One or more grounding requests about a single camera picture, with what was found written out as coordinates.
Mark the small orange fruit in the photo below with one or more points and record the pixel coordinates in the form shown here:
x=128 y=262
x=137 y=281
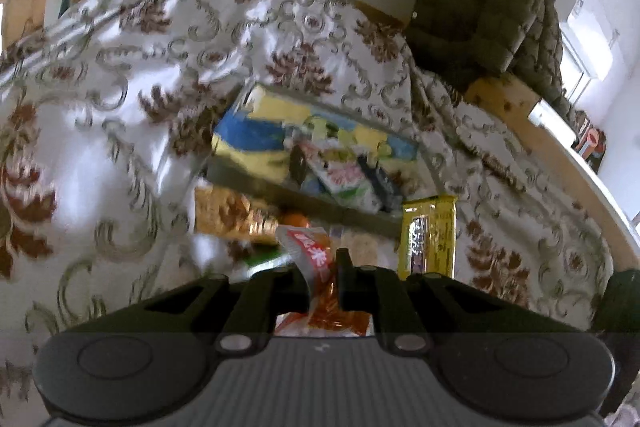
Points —
x=294 y=219

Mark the dark seaweed snack packet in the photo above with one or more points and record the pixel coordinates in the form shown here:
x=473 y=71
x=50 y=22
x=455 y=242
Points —
x=297 y=166

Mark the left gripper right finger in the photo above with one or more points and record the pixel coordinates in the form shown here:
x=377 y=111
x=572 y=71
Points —
x=381 y=293

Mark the dark blue milk powder sachet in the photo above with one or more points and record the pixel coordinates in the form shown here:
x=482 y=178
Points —
x=385 y=189

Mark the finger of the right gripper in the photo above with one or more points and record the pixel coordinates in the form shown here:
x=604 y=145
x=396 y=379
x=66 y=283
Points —
x=437 y=287

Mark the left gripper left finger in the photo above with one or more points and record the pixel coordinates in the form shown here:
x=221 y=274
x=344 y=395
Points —
x=262 y=299

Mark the white air conditioner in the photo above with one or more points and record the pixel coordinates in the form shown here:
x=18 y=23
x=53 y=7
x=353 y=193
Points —
x=587 y=53

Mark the orange fruit snack bag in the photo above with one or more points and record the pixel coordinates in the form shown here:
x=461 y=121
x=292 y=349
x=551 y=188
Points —
x=312 y=252

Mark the colourful cartoon drawing liner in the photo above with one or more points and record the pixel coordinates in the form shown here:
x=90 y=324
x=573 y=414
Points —
x=289 y=140

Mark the wooden right bed frame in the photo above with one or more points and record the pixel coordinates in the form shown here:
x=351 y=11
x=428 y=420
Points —
x=511 y=100

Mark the clear nut bar packet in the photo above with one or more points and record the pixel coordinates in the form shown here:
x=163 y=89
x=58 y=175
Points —
x=411 y=185

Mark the grey cardboard tray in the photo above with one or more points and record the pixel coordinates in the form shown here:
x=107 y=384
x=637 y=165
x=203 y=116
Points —
x=221 y=172

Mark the green white stick packet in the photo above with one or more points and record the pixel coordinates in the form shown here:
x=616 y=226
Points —
x=266 y=260

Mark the floral satin bed quilt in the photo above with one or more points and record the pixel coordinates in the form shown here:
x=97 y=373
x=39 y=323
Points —
x=106 y=118

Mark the white green noodle snack pouch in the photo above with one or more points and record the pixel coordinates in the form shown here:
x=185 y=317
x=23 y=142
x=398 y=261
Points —
x=336 y=167

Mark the yellow snack bar packet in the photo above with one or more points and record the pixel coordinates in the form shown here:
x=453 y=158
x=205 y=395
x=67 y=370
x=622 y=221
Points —
x=428 y=236

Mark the dark green quilted jacket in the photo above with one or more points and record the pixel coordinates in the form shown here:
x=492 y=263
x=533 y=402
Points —
x=463 y=40

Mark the golden brown snack packet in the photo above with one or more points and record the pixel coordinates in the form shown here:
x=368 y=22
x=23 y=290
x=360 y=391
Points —
x=228 y=214

